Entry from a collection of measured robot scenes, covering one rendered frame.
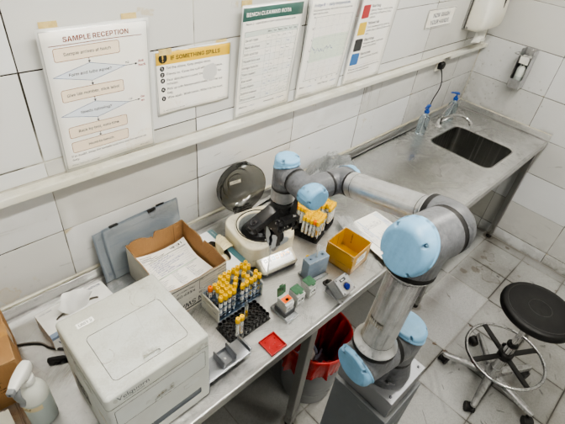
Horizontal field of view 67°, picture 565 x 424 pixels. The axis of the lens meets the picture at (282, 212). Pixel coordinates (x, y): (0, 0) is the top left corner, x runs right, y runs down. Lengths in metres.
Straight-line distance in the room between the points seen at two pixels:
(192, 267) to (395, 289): 0.87
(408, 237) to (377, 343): 0.34
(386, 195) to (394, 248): 0.24
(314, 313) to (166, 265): 0.57
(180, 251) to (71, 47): 0.81
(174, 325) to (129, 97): 0.69
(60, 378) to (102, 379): 0.41
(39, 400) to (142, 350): 0.32
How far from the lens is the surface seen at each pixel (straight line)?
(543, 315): 2.34
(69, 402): 1.46
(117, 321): 1.20
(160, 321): 1.18
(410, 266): 0.88
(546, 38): 3.33
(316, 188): 1.13
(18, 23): 1.26
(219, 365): 1.40
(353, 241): 1.82
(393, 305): 1.01
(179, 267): 1.63
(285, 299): 1.51
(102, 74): 1.34
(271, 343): 1.49
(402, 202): 1.07
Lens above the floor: 2.11
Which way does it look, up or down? 38 degrees down
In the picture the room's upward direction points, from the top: 8 degrees clockwise
